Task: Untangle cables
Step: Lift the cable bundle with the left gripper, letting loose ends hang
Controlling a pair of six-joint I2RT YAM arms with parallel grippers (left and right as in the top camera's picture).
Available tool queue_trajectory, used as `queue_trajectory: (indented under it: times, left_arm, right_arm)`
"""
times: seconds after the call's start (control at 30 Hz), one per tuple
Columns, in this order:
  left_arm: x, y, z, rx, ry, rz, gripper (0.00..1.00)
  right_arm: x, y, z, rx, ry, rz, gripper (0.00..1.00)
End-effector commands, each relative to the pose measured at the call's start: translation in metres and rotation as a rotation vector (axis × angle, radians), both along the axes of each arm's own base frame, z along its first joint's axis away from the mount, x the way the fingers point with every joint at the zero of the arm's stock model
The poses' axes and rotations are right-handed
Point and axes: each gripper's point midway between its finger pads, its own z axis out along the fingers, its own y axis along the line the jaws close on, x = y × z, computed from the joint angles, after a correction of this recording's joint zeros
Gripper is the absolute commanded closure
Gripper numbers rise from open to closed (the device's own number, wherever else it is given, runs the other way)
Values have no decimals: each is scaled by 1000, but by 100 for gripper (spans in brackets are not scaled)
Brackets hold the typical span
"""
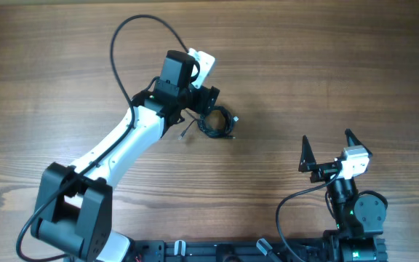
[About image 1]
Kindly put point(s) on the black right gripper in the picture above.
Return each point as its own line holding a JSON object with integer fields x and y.
{"x": 323, "y": 171}

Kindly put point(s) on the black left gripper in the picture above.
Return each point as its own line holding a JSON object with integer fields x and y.
{"x": 204, "y": 99}

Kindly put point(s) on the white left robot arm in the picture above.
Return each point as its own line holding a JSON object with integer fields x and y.
{"x": 73, "y": 209}

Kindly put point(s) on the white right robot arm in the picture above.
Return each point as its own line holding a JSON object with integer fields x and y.
{"x": 359, "y": 215}

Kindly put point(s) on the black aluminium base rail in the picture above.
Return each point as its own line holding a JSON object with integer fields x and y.
{"x": 313, "y": 249}

